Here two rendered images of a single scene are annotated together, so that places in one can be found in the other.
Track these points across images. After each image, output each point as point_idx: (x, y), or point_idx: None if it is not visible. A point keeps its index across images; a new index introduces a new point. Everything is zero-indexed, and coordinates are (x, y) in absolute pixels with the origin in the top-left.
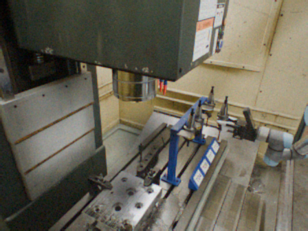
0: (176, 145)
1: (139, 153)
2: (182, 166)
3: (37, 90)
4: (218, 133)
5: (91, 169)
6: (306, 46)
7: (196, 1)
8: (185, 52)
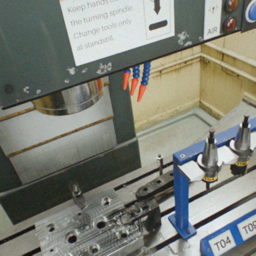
0: (180, 182)
1: (171, 164)
2: (217, 209)
3: None
4: None
5: (112, 164)
6: None
7: None
8: (20, 51)
